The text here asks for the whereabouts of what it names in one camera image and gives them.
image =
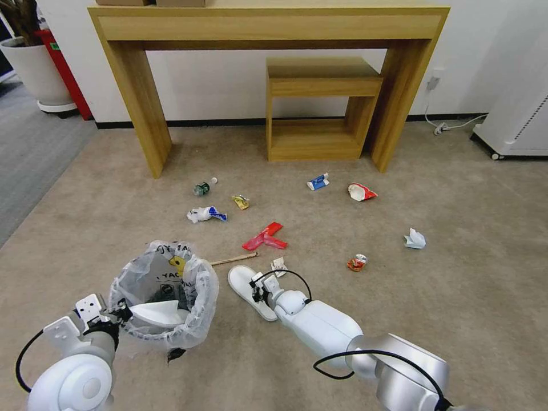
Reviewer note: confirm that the crushed red can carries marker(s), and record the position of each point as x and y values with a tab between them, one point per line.
357	262

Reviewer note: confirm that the large wooden desk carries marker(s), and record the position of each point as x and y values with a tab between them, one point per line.
265	25

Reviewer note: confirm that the red folded paper packaging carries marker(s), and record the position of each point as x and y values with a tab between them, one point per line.
265	236

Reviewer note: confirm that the blue and white carton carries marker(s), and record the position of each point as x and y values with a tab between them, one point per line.
317	182

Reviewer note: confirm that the white wheeled pot stand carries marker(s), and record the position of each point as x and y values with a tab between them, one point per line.
57	108

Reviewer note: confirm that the trash bin with plastic liner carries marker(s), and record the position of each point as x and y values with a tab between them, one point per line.
201	299

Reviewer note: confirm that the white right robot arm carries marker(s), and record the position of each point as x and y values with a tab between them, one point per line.
325	325

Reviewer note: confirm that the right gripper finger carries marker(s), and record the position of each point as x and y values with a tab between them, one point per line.
263	304
255	294

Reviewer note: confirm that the brown plant trunk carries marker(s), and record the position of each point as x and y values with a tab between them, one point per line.
23	21

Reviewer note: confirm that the red cabinet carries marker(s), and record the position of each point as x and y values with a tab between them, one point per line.
73	77

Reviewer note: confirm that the small black scrap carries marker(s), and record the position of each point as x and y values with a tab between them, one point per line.
175	354

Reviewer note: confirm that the white slipper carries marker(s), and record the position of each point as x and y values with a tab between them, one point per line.
243	282
158	315

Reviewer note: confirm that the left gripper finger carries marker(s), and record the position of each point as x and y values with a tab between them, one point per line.
122	326
121	310

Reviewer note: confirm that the crumpled white paper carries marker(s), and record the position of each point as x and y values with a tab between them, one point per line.
414	239

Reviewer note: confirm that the small white printed wrapper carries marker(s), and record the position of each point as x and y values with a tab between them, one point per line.
278	265

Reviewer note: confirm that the crushed green plastic bottle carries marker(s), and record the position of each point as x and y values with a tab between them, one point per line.
201	189

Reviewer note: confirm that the white wheeled appliance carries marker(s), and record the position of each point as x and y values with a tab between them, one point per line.
518	124

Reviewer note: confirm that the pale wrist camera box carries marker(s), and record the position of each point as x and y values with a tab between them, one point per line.
256	279

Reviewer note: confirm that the white and blue plastic wrapper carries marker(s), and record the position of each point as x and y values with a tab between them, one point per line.
205	214

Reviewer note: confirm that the white plant pot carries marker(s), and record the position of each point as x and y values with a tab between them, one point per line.
40	73

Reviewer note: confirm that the yellow wrapper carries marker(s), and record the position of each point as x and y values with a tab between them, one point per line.
240	202

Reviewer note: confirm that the red and white snack bag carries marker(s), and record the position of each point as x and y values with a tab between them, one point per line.
359	192

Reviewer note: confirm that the thin wooden stick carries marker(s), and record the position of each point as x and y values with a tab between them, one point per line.
233	258

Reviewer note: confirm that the small wooden side table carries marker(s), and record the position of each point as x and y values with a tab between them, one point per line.
317	79

